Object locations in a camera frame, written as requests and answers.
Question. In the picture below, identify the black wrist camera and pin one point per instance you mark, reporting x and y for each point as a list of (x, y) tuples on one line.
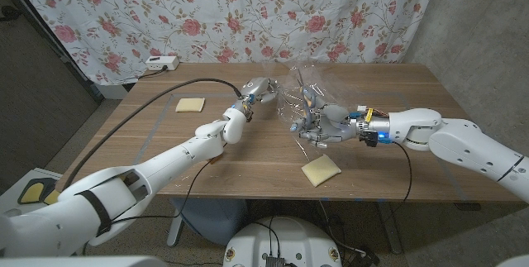
[(370, 139), (248, 114)]

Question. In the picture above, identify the blue grey round stool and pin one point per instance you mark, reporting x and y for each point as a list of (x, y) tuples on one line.
[(211, 217)]

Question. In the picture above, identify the floral backdrop cloth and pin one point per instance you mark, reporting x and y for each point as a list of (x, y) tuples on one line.
[(206, 10)]

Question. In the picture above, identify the transparent cling film sheet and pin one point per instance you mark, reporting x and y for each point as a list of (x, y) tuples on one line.
[(326, 81)]

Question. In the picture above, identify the grey metal table leg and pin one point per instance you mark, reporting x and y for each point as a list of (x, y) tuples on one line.
[(390, 225), (174, 230)]

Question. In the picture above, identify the white mat with yellow marks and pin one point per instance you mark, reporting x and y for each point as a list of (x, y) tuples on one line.
[(33, 190)]

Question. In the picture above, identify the yellow sponge at left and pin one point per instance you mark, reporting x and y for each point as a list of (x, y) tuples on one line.
[(190, 105)]

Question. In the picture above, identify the white power strip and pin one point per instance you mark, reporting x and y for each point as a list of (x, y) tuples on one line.
[(161, 63)]

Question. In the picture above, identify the black power adapter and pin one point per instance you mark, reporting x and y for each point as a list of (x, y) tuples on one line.
[(363, 256)]

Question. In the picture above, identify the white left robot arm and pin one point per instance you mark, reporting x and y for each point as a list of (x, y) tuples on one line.
[(165, 163)]

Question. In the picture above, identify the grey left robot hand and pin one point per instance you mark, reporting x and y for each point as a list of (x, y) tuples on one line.
[(258, 89)]

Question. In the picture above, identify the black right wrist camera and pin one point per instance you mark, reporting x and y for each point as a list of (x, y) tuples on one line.
[(370, 139)]

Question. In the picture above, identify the brown wooden block with holes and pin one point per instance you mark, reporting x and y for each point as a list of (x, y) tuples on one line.
[(215, 160)]

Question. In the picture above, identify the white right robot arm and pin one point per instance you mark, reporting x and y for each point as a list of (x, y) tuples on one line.
[(463, 143)]

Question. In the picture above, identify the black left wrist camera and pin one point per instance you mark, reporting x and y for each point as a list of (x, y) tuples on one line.
[(248, 114)]

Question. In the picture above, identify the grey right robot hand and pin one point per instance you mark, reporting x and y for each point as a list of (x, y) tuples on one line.
[(335, 128)]

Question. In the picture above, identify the yellow sponge near front edge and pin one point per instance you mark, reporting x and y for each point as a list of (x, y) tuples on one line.
[(321, 170)]

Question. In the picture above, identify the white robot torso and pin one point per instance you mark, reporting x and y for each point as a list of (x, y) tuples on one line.
[(289, 238)]

